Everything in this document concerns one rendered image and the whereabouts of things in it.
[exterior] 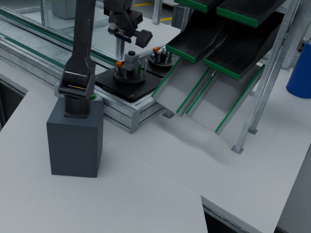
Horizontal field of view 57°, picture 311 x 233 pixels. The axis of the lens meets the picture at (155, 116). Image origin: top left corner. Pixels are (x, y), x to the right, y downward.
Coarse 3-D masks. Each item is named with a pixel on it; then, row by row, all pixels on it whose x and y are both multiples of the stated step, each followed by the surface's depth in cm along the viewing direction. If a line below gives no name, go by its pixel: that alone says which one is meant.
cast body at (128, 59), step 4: (128, 52) 117; (132, 52) 117; (124, 56) 118; (128, 56) 117; (132, 56) 116; (136, 56) 118; (124, 60) 119; (128, 60) 118; (132, 60) 117; (136, 60) 119; (124, 64) 118; (128, 64) 117; (132, 64) 118; (136, 64) 120; (124, 68) 119; (128, 68) 118; (132, 68) 119
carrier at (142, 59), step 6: (150, 54) 151; (162, 54) 139; (144, 60) 143; (150, 60) 139; (162, 60) 140; (168, 60) 142; (174, 60) 143; (150, 66) 138; (156, 66) 137; (162, 66) 136; (168, 66) 137; (150, 72) 134; (156, 72) 134; (162, 72) 135
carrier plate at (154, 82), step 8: (104, 72) 127; (112, 72) 128; (96, 80) 120; (104, 80) 121; (112, 80) 122; (152, 80) 126; (160, 80) 127; (112, 88) 116; (120, 88) 117; (128, 88) 118; (136, 88) 119; (144, 88) 120; (152, 88) 120; (120, 96) 114; (128, 96) 113; (136, 96) 113
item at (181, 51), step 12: (192, 12) 99; (216, 12) 107; (192, 24) 102; (204, 24) 104; (216, 24) 102; (228, 24) 95; (180, 36) 101; (192, 36) 101; (204, 36) 100; (216, 36) 93; (168, 48) 97; (180, 48) 98; (192, 48) 97; (204, 48) 96; (192, 60) 92
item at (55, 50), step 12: (48, 36) 161; (60, 36) 160; (24, 48) 142; (36, 48) 151; (48, 48) 153; (60, 48) 155; (72, 48) 152; (48, 60) 135; (60, 60) 143; (96, 60) 145; (108, 60) 143; (120, 60) 142; (96, 72) 138
